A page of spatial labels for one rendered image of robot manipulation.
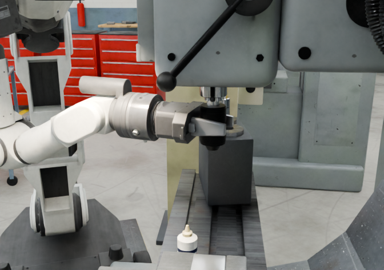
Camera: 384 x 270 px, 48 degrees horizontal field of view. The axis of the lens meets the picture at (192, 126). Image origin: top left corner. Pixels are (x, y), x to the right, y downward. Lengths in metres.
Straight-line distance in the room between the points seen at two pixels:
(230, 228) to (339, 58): 0.58
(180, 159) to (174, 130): 1.92
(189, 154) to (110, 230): 1.01
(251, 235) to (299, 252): 1.68
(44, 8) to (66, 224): 0.83
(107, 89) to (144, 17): 0.17
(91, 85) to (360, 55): 0.47
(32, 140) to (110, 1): 9.19
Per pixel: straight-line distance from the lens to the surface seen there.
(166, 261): 0.78
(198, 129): 0.75
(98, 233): 1.77
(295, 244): 2.81
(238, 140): 1.13
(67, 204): 1.59
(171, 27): 0.65
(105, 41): 5.50
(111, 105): 0.82
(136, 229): 2.11
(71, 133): 0.85
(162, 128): 0.77
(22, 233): 1.85
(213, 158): 1.14
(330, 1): 0.64
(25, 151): 0.96
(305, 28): 0.64
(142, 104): 0.79
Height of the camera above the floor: 1.45
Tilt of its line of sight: 17 degrees down
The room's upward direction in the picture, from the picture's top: straight up
